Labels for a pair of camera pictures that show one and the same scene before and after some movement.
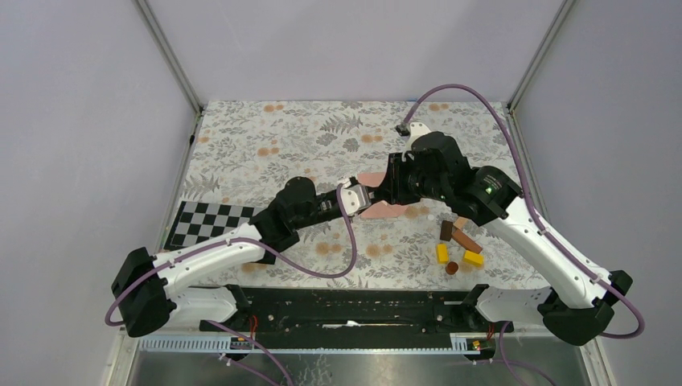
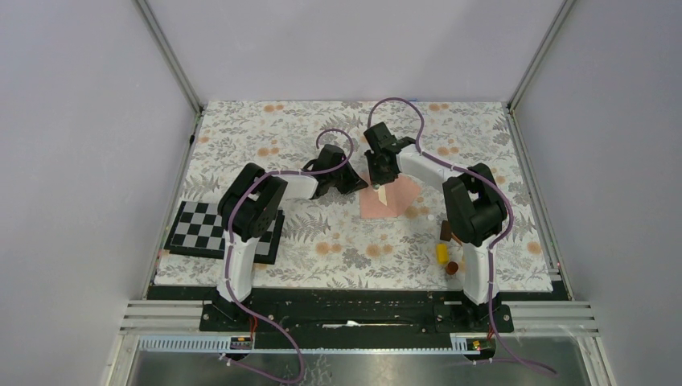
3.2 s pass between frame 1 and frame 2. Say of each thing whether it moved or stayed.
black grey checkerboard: stayed
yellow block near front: stayed
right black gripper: moved
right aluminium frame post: stayed
